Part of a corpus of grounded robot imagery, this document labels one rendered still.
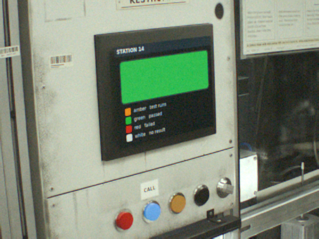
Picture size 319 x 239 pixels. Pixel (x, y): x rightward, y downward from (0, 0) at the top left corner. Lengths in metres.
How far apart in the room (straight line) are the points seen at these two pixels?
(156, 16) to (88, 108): 0.20
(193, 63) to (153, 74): 0.09
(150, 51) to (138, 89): 0.06
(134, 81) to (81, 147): 0.13
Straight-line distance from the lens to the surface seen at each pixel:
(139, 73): 1.10
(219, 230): 1.26
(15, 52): 1.01
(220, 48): 1.25
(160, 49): 1.12
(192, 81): 1.18
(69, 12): 1.04
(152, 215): 1.18
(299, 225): 1.86
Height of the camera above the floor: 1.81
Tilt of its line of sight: 11 degrees down
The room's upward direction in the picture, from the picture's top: 3 degrees counter-clockwise
